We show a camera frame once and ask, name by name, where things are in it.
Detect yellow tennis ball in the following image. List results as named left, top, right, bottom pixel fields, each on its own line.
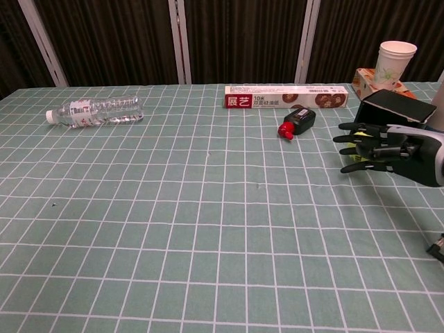
left=348, top=130, right=369, bottom=163

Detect clear plastic water bottle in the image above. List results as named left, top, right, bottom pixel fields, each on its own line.
left=46, top=96, right=145, bottom=128

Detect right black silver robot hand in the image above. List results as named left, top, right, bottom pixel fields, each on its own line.
left=332, top=121, right=444, bottom=189

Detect orange snack box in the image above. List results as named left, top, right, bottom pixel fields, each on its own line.
left=350, top=68, right=419, bottom=101

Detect green checkered tablecloth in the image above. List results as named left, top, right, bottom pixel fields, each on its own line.
left=0, top=81, right=444, bottom=333

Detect long white baking paper box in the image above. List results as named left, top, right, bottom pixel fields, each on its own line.
left=224, top=85, right=350, bottom=109

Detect white paper cup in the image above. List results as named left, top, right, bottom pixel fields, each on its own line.
left=373, top=40, right=418, bottom=89

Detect white frame post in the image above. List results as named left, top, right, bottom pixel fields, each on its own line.
left=294, top=0, right=322, bottom=84
left=17, top=0, right=69, bottom=87
left=168, top=0, right=192, bottom=85

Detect black ink bottle red cap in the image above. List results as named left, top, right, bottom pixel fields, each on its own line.
left=277, top=108, right=317, bottom=141

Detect black open box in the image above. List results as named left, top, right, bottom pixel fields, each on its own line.
left=354, top=89, right=438, bottom=133

